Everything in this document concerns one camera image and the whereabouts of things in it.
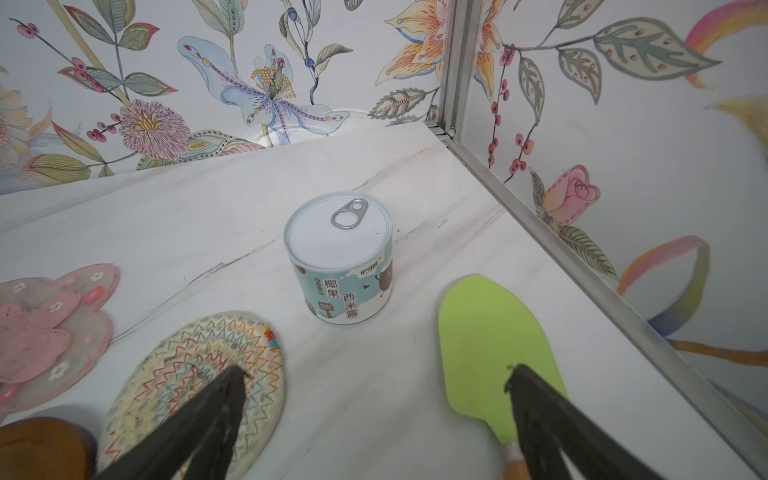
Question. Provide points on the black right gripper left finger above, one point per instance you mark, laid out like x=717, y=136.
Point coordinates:
x=201, y=435

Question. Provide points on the pink flower coaster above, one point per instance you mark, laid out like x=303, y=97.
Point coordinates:
x=52, y=333

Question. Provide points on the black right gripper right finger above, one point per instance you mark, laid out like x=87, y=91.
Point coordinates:
x=552, y=432

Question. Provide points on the dark brown round coaster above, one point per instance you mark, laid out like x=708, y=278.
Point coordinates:
x=46, y=448

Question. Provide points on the lime green spatula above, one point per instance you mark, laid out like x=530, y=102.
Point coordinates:
x=485, y=331

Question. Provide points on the colourful zigzag woven coaster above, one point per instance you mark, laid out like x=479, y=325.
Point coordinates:
x=182, y=365

